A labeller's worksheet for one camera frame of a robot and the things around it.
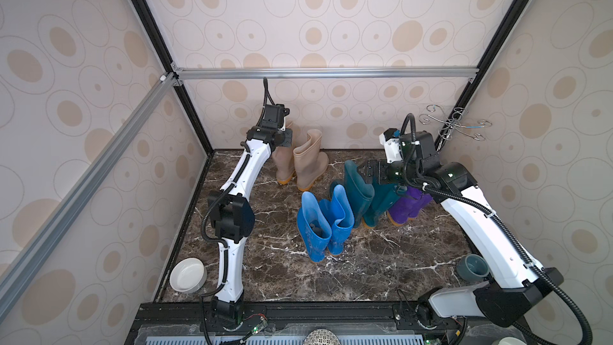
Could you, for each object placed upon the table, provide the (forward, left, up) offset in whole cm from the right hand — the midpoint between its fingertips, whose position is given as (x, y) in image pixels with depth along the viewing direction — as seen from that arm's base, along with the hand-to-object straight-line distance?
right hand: (379, 166), depth 72 cm
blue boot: (-11, +20, -19) cm, 30 cm away
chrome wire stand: (+23, -29, -1) cm, 37 cm away
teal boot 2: (-3, -3, -12) cm, 13 cm away
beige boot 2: (+12, +22, -12) cm, 28 cm away
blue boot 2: (-12, +12, -8) cm, 19 cm away
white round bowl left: (-26, +63, -30) cm, 74 cm away
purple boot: (-3, -12, -18) cm, 22 cm away
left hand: (+22, +30, -5) cm, 37 cm away
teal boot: (-7, +6, -5) cm, 10 cm away
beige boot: (+15, +33, -13) cm, 38 cm away
